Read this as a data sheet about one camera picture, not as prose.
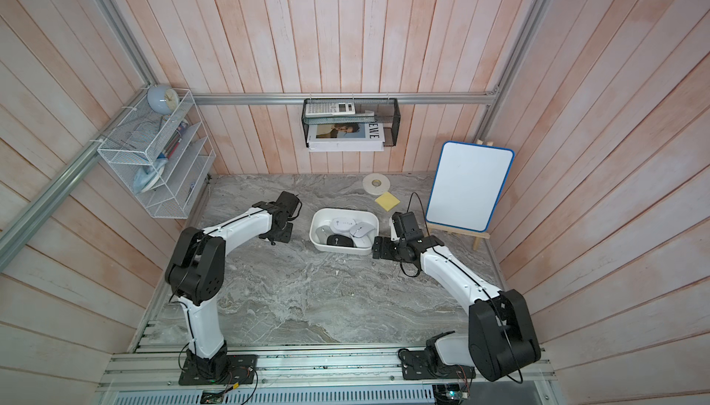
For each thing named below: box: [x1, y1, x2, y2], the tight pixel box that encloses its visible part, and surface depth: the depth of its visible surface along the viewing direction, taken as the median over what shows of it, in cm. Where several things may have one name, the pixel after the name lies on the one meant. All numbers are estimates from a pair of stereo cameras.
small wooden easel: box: [426, 138, 494, 251], surface depth 95 cm
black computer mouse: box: [326, 233, 355, 247], surface depth 97 cm
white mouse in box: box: [330, 216, 356, 232], surface depth 103 cm
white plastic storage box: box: [309, 208, 380, 256], surface depth 100 cm
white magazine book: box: [306, 122, 386, 153], surface depth 95 cm
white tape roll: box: [362, 172, 391, 196], surface depth 120 cm
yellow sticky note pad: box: [374, 191, 401, 212], surface depth 113 cm
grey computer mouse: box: [315, 225, 334, 245], surface depth 102 cm
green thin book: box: [303, 113, 377, 125], surface depth 91 cm
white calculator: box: [305, 101, 355, 118], surface depth 92 cm
